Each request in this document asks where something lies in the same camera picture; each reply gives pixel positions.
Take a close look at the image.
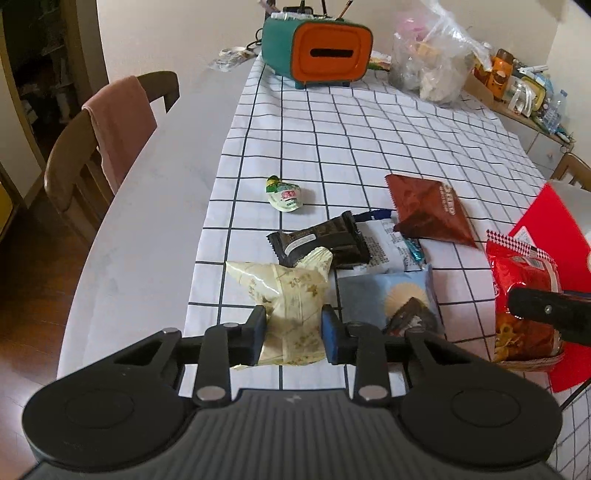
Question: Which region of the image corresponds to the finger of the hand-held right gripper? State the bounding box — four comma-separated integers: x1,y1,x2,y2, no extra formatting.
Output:
507,285,591,345

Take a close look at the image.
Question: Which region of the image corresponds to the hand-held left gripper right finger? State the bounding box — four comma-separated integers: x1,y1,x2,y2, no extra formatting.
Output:
321,305,467,402

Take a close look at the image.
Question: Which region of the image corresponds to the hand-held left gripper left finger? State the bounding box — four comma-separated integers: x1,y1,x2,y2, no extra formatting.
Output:
113,305,269,408

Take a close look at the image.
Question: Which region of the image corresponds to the red snack packet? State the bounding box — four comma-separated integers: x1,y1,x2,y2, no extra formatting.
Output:
485,229,567,371

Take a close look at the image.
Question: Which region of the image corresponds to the cream patterned snack packet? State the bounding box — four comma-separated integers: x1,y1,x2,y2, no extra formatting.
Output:
225,246,334,370

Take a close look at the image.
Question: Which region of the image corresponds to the light blue snack packet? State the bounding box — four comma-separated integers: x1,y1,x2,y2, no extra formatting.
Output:
337,264,447,337

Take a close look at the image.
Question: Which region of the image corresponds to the red and white cardboard box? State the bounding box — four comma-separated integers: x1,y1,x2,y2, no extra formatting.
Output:
507,180,591,394

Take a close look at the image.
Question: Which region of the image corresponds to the black snack packet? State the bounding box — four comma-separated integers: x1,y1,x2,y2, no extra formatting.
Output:
266,211,372,270

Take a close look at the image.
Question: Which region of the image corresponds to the white and blue snack packet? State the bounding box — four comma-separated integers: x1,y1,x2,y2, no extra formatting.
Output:
356,209,424,274

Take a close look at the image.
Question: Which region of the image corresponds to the green and white candy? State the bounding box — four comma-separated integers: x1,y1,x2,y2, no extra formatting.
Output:
264,175,304,213

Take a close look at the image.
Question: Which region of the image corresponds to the brown triangular snack packet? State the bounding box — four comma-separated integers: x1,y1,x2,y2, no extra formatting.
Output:
385,174,479,250

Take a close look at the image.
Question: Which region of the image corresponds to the light wooden chair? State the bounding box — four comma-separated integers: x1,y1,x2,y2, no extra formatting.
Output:
551,152,591,191

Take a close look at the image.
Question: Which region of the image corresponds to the white side cabinet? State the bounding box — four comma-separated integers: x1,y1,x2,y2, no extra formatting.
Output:
464,73,576,177

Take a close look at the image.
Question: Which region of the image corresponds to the clear water bottle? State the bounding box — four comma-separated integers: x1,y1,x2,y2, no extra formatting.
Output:
539,89,569,136

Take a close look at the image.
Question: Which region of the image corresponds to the orange jar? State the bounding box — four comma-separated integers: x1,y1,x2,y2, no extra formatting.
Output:
488,48,516,101

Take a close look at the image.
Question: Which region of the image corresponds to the pink cloth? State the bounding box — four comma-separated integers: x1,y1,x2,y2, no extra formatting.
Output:
82,76,158,195

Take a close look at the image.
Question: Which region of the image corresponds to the dark wooden chair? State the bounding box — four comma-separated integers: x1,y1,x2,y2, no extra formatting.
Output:
43,71,180,232

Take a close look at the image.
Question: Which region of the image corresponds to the clear plastic bag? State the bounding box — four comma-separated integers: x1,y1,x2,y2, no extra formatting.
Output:
388,0,491,106

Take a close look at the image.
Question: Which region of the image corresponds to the green and orange tissue box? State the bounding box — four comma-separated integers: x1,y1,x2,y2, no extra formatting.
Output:
261,12,374,90

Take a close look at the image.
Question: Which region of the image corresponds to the dark shelf unit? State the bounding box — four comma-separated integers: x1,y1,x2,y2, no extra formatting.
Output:
0,0,89,153

